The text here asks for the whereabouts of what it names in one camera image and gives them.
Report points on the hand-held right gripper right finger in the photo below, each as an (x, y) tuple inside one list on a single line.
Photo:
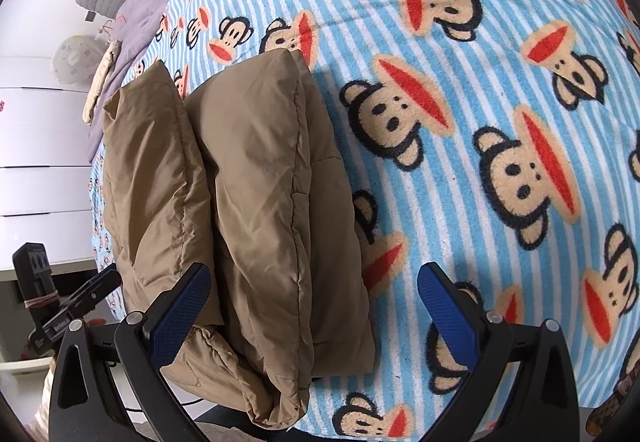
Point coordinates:
[(445, 307)]

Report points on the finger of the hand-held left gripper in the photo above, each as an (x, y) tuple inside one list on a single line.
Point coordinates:
[(95, 292)]

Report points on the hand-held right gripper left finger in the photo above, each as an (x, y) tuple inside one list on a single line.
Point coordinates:
[(180, 317)]

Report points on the khaki quilted jacket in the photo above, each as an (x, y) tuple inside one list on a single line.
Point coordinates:
[(260, 182)]

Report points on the person's left forearm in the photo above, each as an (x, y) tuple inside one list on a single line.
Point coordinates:
[(37, 424)]

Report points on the white drawer cabinet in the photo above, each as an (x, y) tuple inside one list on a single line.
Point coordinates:
[(40, 172)]

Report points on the brown patterned bag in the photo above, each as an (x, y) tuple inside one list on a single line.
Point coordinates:
[(617, 402)]

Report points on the cream folded cloth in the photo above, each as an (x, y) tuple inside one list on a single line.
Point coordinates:
[(100, 82)]

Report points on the round floral cushion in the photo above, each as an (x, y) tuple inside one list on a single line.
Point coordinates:
[(75, 59)]

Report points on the monkey print striped blanket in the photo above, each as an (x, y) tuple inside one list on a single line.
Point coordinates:
[(475, 72)]

